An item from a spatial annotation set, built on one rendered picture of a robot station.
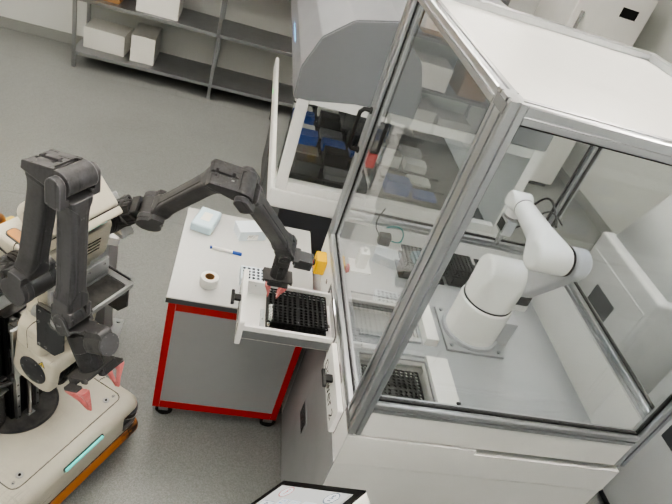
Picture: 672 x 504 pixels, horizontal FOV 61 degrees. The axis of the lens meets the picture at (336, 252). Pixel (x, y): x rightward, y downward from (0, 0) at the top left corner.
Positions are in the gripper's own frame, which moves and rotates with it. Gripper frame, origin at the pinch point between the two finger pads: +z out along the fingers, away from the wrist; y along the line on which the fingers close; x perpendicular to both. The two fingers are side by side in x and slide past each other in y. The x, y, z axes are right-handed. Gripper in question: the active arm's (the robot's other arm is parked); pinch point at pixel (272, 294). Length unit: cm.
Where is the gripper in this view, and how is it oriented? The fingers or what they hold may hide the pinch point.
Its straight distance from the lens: 203.8
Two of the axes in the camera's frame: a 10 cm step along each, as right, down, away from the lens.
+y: -9.6, -1.8, -2.3
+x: 0.8, 6.0, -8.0
